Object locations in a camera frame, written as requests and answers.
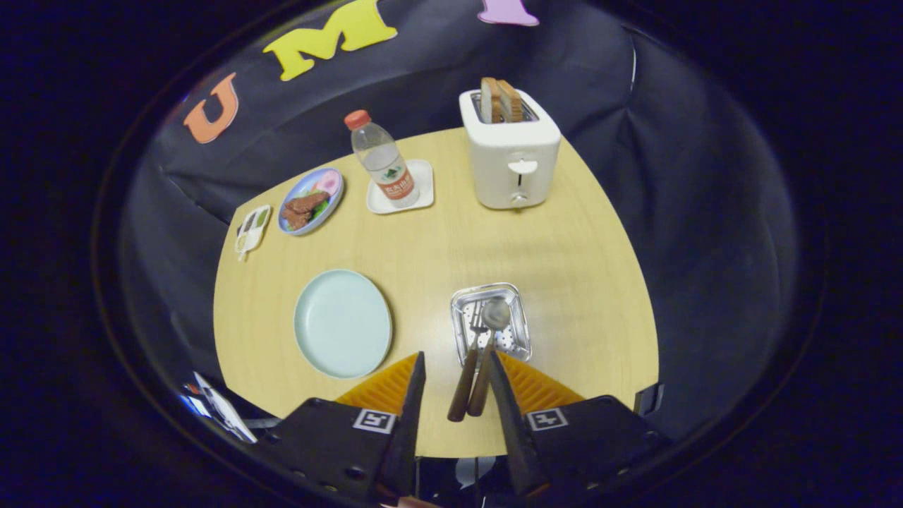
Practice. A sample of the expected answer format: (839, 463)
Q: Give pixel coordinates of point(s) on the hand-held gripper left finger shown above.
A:
(409, 423)

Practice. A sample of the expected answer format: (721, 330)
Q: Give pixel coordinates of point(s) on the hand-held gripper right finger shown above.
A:
(511, 423)

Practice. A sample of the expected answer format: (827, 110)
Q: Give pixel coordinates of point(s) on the light green plate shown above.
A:
(342, 324)

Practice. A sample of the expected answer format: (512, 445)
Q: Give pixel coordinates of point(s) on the green lettuce leaf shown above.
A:
(322, 210)

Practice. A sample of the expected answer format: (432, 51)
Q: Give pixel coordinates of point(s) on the blue food plate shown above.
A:
(337, 201)

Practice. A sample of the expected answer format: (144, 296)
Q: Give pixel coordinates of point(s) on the brown meat piece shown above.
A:
(308, 203)
(295, 218)

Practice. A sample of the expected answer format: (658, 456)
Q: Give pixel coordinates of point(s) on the white square coaster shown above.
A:
(423, 183)

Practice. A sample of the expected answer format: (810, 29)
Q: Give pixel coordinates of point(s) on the white divided sauce dish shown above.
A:
(252, 229)

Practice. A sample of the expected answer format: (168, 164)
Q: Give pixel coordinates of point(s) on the pink ham slice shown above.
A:
(328, 183)

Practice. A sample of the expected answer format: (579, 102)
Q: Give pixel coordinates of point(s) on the clear water bottle red cap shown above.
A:
(384, 166)

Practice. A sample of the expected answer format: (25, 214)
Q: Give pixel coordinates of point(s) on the white toaster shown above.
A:
(515, 155)

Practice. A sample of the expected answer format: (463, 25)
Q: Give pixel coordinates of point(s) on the black backdrop cloth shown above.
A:
(670, 176)

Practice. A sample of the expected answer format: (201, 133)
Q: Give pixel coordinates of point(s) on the toast bread slice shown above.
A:
(490, 102)
(511, 102)

